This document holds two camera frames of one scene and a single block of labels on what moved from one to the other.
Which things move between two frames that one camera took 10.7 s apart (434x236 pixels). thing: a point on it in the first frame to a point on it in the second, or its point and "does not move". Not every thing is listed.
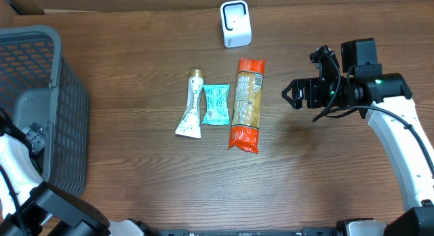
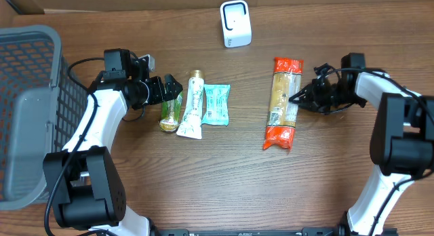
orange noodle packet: [246, 104] to [282, 116]
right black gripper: [312, 86] does not move
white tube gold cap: [191, 124] does not move
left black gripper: [35, 138] to [165, 89]
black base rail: [305, 231] does not move
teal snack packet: [217, 110] does not move
